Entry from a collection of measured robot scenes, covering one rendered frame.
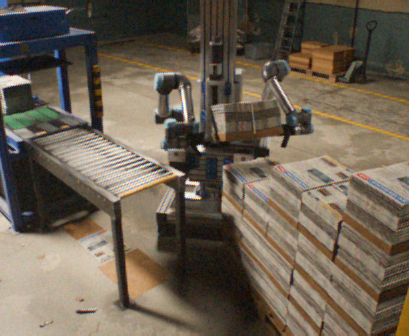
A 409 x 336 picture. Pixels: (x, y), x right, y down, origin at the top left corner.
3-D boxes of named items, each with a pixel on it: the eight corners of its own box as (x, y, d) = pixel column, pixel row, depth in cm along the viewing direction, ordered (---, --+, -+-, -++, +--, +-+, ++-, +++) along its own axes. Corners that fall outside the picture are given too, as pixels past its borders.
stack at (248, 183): (264, 254, 344) (272, 155, 309) (365, 363, 246) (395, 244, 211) (219, 266, 330) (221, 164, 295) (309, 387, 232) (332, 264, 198)
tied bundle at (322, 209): (355, 215, 236) (362, 177, 227) (394, 244, 211) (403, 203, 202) (296, 230, 224) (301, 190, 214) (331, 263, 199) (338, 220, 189)
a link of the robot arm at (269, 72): (260, 60, 299) (297, 121, 289) (271, 58, 305) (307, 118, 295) (251, 70, 308) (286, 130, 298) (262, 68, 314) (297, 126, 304)
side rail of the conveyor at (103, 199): (122, 217, 264) (120, 199, 259) (114, 220, 261) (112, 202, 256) (31, 151, 354) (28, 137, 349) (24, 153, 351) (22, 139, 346)
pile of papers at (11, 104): (35, 107, 422) (31, 81, 411) (5, 114, 403) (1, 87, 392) (20, 100, 447) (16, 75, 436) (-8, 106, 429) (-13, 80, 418)
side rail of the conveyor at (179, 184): (186, 190, 295) (186, 173, 290) (179, 192, 292) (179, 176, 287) (85, 136, 385) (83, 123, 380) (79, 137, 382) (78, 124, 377)
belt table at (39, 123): (89, 132, 387) (88, 121, 383) (18, 152, 348) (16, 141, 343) (54, 114, 434) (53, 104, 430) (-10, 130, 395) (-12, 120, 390)
